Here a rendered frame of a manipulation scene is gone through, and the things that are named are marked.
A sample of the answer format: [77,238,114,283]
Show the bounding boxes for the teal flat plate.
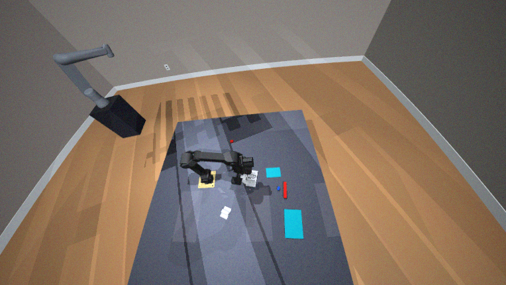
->
[284,209,303,239]

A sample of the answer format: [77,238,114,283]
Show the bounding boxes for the cyan flat rectangular plate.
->
[266,168,281,178]

